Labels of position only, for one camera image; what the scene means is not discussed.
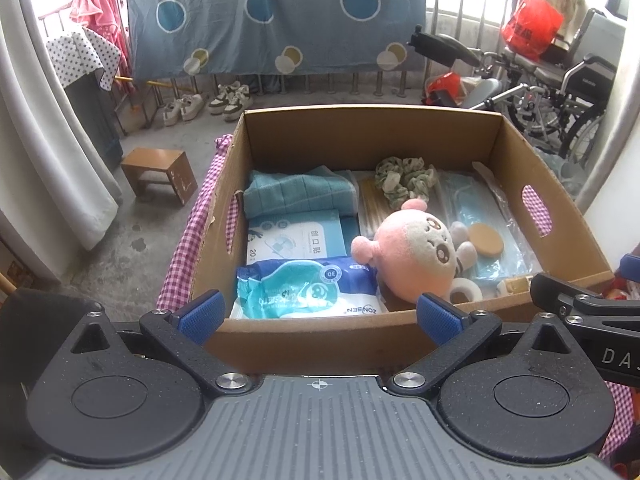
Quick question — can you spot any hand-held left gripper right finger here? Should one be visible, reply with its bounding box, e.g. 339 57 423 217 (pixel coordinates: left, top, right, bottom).
386 292 572 396

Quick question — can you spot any teal checked dish cloth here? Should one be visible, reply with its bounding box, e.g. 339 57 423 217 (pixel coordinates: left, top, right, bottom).
243 167 359 221

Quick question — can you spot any pink and white plush toy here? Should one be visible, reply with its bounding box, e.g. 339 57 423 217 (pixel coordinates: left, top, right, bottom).
350 198 479 305

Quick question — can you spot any small tan roll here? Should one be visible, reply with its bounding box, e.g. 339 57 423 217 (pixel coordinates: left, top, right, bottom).
496 276 531 297

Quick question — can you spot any pink checkered cloth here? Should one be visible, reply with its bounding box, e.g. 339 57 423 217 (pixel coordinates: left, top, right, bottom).
156 134 636 461

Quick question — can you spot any printed carton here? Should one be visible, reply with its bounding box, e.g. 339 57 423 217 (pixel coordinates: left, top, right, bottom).
0 240 37 292

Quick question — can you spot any small red bag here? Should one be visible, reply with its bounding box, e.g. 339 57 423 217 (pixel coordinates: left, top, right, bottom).
425 72 469 107

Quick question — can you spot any white curtain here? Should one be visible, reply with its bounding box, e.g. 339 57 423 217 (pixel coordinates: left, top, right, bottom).
0 0 124 252

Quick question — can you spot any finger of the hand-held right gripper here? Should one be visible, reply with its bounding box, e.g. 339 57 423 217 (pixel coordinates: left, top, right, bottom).
530 272 640 332

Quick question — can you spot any small wooden stool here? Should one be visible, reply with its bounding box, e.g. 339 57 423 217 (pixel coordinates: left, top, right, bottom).
120 147 200 207

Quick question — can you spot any white polka dot cloth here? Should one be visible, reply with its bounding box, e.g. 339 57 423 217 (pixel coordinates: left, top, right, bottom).
46 27 124 92

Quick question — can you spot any white and black sneaker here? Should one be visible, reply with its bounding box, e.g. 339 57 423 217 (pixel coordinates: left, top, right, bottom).
222 85 254 122
207 85 236 116

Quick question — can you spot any wheelchair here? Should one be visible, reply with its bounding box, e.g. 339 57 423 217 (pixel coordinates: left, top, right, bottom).
470 7 627 162

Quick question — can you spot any brown cardboard box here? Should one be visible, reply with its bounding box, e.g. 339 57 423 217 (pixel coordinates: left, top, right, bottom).
190 104 616 376

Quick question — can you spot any blue bandage box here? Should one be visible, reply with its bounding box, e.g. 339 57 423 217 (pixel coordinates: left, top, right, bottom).
246 210 349 267

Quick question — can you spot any clear plastic bag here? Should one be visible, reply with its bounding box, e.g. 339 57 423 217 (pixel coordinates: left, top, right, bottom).
534 147 587 197

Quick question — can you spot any tan round powder puff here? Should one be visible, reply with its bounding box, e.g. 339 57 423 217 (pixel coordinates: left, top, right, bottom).
467 222 505 260

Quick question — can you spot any white tape roll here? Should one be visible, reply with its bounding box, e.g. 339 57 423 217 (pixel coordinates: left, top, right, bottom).
448 280 484 305

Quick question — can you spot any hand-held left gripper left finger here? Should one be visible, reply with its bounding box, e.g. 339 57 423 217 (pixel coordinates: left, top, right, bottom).
70 288 253 397

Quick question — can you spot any blue blanket with circles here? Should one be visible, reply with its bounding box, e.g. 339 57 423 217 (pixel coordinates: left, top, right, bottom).
125 0 429 80

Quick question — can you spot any black padded seat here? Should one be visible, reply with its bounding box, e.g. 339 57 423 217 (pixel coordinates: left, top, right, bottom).
407 25 482 69

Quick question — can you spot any yellow rail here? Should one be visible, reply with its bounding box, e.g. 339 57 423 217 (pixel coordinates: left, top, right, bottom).
115 76 197 95

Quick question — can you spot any blue wet wipes pack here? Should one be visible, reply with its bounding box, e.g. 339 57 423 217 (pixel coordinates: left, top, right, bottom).
230 255 389 321

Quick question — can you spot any blue face mask pack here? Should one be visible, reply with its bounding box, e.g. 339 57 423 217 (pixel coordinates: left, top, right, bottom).
435 161 544 282

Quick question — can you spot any pink garment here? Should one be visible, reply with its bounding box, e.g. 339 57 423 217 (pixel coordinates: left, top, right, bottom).
69 0 136 92

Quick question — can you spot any large red plastic bag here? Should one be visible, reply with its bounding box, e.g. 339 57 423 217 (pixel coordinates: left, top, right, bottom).
501 0 565 61

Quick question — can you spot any green patterned scrunchie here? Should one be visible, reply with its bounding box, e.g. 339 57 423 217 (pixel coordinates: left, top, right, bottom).
375 156 437 210

